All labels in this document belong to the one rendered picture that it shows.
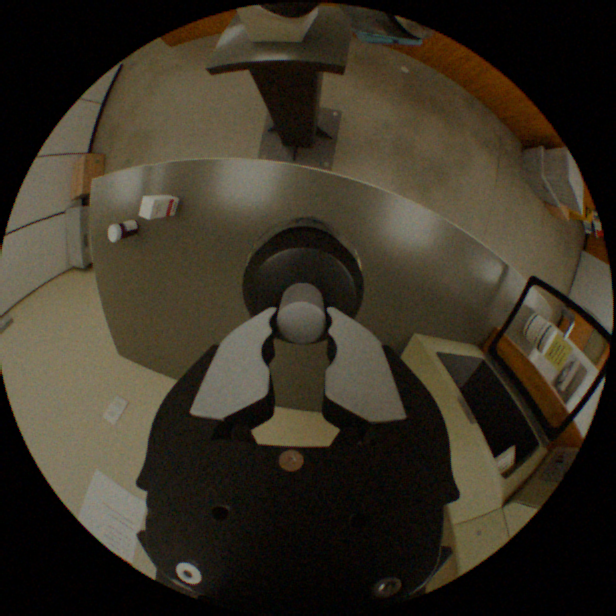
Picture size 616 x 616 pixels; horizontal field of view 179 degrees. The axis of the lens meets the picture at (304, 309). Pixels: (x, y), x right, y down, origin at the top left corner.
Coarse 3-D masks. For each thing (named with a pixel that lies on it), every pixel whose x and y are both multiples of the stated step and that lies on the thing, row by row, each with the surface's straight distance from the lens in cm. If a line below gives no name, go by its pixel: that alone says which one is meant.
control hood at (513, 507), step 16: (560, 448) 68; (576, 448) 68; (544, 464) 57; (528, 480) 50; (544, 480) 48; (528, 496) 42; (544, 496) 42; (512, 512) 41; (528, 512) 40; (512, 528) 42
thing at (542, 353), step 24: (528, 312) 74; (552, 312) 72; (504, 336) 74; (528, 336) 72; (552, 336) 70; (576, 336) 70; (600, 336) 70; (504, 360) 72; (528, 360) 70; (552, 360) 69; (576, 360) 68; (600, 360) 69; (528, 384) 69; (552, 384) 68; (576, 384) 68; (552, 408) 68
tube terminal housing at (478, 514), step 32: (416, 352) 54; (448, 352) 58; (480, 352) 76; (448, 384) 45; (448, 416) 45; (480, 448) 41; (544, 448) 68; (480, 480) 42; (512, 480) 46; (448, 512) 60; (480, 512) 43; (480, 544) 46
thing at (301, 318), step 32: (256, 256) 14; (288, 256) 12; (320, 256) 12; (352, 256) 14; (256, 288) 14; (288, 288) 13; (320, 288) 13; (352, 288) 13; (288, 320) 11; (320, 320) 11
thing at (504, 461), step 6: (510, 450) 53; (498, 456) 50; (504, 456) 51; (510, 456) 53; (498, 462) 50; (504, 462) 51; (510, 462) 53; (498, 468) 50; (504, 468) 51; (510, 468) 54; (504, 474) 52
